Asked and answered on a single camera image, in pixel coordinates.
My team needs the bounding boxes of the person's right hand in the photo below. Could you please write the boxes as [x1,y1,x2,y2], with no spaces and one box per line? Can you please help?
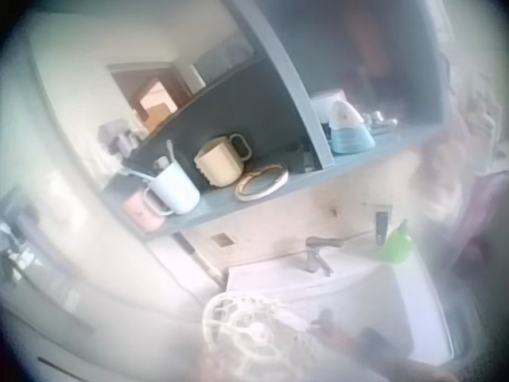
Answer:
[309,308,365,353]

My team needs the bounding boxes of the white round plastic grate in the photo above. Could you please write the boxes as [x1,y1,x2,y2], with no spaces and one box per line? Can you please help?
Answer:
[201,293,320,382]

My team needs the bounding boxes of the white sink basin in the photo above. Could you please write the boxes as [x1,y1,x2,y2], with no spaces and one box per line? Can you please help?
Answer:
[225,238,457,368]

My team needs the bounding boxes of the chrome faucet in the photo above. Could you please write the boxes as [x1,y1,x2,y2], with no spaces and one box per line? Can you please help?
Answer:
[305,235,344,278]

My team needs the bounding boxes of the green soap bottle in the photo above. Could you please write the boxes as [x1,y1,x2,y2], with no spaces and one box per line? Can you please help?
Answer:
[387,219,417,265]

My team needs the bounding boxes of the dark small box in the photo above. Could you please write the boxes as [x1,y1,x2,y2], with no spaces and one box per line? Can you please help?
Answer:
[283,146,324,175]

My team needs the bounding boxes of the light blue and white bottle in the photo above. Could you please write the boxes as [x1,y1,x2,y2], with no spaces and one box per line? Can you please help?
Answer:
[328,99,376,155]

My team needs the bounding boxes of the cream ribbed mug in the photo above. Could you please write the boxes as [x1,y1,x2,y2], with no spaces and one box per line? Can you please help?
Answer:
[193,134,254,189]

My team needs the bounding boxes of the white mug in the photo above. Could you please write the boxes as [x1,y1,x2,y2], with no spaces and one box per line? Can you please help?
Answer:
[143,160,201,216]

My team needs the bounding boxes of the small metal items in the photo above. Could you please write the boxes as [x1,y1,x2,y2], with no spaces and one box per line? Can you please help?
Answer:
[362,110,399,133]

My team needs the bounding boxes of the pink cup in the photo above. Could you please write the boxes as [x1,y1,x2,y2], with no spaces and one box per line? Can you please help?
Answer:
[122,188,166,233]

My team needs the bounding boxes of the white jar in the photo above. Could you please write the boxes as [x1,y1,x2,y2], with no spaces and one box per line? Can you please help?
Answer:
[309,89,348,125]

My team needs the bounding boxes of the white toothbrush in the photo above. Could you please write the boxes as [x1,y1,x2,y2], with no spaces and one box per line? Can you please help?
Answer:
[153,138,177,171]

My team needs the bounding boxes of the dark-handled brush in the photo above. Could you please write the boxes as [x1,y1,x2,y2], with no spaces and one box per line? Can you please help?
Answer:
[172,232,224,287]

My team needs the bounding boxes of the blue-grey wall shelf unit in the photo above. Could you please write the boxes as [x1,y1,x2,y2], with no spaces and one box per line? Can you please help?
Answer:
[101,0,447,242]

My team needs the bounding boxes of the wall mirror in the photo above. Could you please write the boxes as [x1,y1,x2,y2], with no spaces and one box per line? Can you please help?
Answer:
[28,8,255,188]

